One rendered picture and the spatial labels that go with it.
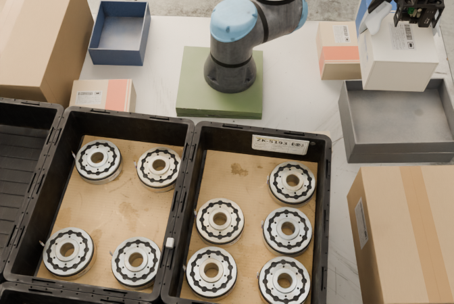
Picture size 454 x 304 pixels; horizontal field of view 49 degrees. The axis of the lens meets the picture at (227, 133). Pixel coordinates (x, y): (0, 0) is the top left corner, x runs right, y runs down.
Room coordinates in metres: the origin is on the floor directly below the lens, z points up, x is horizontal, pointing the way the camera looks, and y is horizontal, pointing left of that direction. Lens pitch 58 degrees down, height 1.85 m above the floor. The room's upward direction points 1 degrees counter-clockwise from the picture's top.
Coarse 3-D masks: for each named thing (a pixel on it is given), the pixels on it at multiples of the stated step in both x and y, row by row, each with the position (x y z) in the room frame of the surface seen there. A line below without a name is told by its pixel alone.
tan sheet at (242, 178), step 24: (216, 168) 0.54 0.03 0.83; (240, 168) 0.54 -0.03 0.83; (264, 168) 0.53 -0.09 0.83; (312, 168) 0.53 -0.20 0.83; (216, 192) 0.48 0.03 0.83; (240, 192) 0.48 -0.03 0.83; (264, 192) 0.47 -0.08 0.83; (264, 216) 0.42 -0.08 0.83; (312, 216) 0.41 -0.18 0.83; (192, 240) 0.36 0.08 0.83; (240, 240) 0.36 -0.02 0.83; (312, 240) 0.36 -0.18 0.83; (240, 264) 0.31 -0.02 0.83; (264, 264) 0.31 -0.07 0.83; (240, 288) 0.26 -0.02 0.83
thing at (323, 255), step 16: (224, 128) 0.58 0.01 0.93; (240, 128) 0.59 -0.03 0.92; (256, 128) 0.58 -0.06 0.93; (272, 128) 0.58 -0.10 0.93; (192, 144) 0.54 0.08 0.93; (192, 160) 0.51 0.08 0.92; (192, 176) 0.47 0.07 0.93; (176, 224) 0.36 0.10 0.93; (176, 240) 0.33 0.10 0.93; (320, 240) 0.33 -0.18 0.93; (320, 256) 0.29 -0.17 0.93; (320, 272) 0.26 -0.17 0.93; (320, 288) 0.23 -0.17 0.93
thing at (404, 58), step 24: (360, 0) 0.79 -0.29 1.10; (384, 24) 0.69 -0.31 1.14; (408, 24) 0.69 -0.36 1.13; (360, 48) 0.69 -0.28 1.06; (384, 48) 0.63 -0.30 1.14; (408, 48) 0.63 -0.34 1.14; (432, 48) 0.62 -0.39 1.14; (384, 72) 0.59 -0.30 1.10; (408, 72) 0.59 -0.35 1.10; (432, 72) 0.59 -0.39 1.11
